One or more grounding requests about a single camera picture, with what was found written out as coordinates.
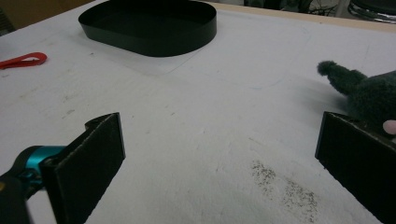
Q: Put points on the dark metal stand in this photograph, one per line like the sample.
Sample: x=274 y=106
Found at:
x=372 y=9

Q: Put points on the black oval tray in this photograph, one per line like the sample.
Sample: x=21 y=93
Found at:
x=149 y=29

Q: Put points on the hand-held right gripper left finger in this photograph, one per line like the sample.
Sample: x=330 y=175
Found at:
x=84 y=168

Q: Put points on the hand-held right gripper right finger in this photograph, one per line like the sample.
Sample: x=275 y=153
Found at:
x=358 y=165

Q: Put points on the red plastic loop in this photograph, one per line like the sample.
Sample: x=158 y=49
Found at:
x=25 y=60

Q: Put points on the dark grey plush toy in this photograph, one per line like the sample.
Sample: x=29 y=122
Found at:
x=367 y=93

